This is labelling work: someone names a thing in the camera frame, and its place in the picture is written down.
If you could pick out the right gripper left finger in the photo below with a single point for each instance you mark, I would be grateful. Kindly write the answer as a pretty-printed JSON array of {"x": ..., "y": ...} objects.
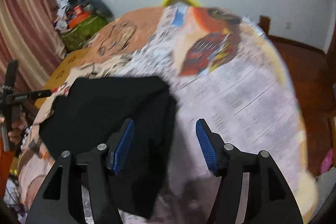
[{"x": 80, "y": 182}]

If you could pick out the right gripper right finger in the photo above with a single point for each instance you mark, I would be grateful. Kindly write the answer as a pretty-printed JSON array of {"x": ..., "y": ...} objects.
[{"x": 270, "y": 199}]

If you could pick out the black small garment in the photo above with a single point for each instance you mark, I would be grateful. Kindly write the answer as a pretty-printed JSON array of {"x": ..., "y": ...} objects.
[{"x": 94, "y": 109}]

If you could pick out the person's left hand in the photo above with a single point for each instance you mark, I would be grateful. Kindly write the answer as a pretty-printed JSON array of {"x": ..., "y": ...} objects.
[{"x": 18, "y": 127}]

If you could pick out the pink cloth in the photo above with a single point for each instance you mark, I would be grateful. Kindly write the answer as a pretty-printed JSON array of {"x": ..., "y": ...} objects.
[{"x": 327, "y": 162}]

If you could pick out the striped pink curtain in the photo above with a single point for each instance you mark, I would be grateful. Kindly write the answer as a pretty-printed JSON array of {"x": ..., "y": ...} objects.
[{"x": 28, "y": 36}]

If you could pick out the green storage bin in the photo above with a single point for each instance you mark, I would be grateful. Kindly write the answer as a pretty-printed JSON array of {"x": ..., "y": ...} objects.
[{"x": 75, "y": 38}]

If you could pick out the orange box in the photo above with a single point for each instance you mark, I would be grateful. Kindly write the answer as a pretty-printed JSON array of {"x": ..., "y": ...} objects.
[{"x": 78, "y": 16}]

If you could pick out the newspaper print bed sheet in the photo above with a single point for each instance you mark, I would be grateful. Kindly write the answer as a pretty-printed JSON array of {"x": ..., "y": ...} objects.
[{"x": 219, "y": 67}]

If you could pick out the wooden bed post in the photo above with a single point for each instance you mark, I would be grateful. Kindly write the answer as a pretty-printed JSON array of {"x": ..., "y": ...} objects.
[{"x": 264, "y": 23}]

